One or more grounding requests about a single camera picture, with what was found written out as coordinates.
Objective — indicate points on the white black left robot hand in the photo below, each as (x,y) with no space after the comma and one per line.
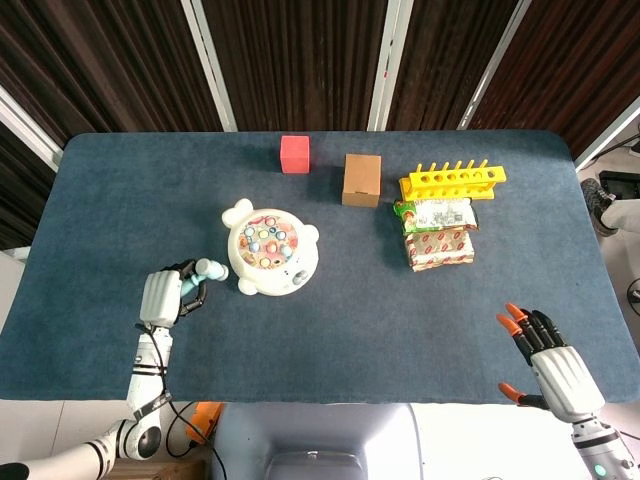
(160,297)

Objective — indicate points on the small brown cardboard box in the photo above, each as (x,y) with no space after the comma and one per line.
(362,175)

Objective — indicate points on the pale grey robot torso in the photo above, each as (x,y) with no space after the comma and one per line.
(320,435)

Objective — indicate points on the mint green toy hammer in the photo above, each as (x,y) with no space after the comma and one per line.
(212,270)

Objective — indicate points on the blue velvet table cloth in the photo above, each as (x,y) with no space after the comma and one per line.
(350,340)

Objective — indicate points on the white metal frame post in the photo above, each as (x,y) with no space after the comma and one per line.
(492,65)
(210,65)
(387,65)
(607,132)
(25,130)

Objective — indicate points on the red foam cube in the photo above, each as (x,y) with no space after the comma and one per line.
(295,155)

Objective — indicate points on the black box on floor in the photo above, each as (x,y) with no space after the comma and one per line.
(620,184)

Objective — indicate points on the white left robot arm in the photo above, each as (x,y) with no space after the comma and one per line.
(145,390)

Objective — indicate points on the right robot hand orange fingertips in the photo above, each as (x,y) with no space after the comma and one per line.
(570,380)

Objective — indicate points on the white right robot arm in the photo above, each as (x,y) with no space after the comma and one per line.
(600,450)

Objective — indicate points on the orange device under table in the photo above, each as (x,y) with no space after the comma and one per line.
(205,420)

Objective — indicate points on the green and white snack packet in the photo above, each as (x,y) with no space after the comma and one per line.
(440,215)

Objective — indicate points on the white trouser leg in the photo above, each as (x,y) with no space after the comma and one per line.
(622,212)

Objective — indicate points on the dark brown pleated curtain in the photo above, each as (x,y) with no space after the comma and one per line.
(300,60)

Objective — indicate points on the white bear whack-a-mole toy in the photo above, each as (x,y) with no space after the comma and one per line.
(270,272)

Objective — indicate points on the yellow plastic test tube rack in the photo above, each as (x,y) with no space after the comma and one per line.
(452,187)

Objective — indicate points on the red patterned snack packet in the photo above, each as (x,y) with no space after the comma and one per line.
(440,247)

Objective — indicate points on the grey black sneaker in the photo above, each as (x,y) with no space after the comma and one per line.
(595,200)

